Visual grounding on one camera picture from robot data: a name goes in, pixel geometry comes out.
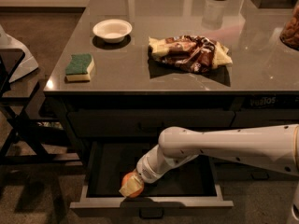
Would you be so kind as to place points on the brown chip bag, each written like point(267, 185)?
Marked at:
point(190, 53)

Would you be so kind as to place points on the open middle drawer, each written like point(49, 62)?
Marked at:
point(190, 190)

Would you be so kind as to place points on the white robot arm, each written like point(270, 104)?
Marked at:
point(179, 145)

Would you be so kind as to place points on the orange fruit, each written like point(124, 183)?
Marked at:
point(137, 188)

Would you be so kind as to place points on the white base object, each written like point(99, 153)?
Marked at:
point(16, 59)

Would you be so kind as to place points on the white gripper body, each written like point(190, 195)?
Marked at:
point(146, 169)

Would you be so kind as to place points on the dark folding chair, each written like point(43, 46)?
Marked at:
point(22, 113)

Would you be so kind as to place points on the white paper bowl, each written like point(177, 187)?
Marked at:
point(112, 31)

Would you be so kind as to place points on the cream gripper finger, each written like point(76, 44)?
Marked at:
point(130, 185)

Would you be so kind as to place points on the closed top drawer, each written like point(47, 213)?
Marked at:
point(143, 122)

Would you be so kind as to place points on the green yellow sponge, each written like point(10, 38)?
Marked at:
point(79, 68)

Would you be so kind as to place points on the jar of almonds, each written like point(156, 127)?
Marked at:
point(290, 33)

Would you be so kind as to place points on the right cabinet drawers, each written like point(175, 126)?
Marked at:
point(274, 119)

